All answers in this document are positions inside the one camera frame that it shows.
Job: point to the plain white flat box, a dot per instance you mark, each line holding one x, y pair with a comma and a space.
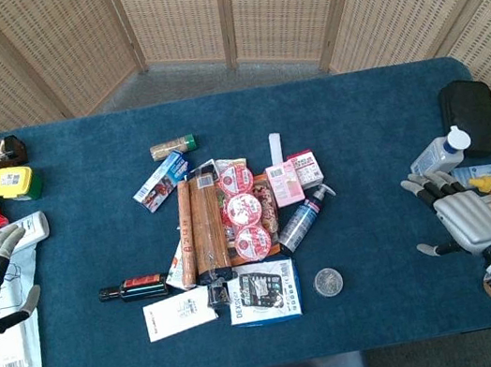
178, 314

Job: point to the thin brown sausage stick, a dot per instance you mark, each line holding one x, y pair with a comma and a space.
186, 232

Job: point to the white lotion bottle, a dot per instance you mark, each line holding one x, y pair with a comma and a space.
436, 157

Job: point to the blue and white carton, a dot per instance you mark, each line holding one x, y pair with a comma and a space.
162, 181

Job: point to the clear round plastic container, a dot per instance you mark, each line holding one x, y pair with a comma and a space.
328, 282

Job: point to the dark pump bottle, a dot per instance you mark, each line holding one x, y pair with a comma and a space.
300, 223

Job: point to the white and red carton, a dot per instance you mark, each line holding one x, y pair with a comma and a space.
176, 269

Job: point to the blue table cloth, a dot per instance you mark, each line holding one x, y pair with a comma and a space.
359, 125

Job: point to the clear black-print packet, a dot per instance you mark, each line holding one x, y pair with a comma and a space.
205, 170

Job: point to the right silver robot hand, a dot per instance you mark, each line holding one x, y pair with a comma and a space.
469, 213

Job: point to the dark mixed snack package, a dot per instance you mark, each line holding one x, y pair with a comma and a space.
268, 208

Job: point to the woven folding screen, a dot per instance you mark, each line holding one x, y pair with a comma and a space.
214, 8

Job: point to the small white red-print box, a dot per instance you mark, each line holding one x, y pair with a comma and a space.
307, 168

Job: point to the pink box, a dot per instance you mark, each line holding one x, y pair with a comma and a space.
284, 183

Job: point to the wide brown wrapped package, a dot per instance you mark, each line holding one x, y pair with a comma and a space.
208, 228

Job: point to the red-lid snack cup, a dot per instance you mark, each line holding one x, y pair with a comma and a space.
244, 210
252, 241
236, 180

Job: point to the green container with yellow lid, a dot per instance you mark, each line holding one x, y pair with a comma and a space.
16, 183

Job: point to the white blue organizer package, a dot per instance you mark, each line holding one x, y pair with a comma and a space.
264, 291

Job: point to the spice bottle with green cap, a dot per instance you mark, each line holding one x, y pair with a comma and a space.
172, 148

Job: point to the dark sauce bottle red label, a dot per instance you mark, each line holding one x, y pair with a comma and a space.
138, 288

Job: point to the white stick tube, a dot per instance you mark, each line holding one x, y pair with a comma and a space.
277, 147

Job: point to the black zip case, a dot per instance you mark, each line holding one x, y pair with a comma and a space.
471, 115

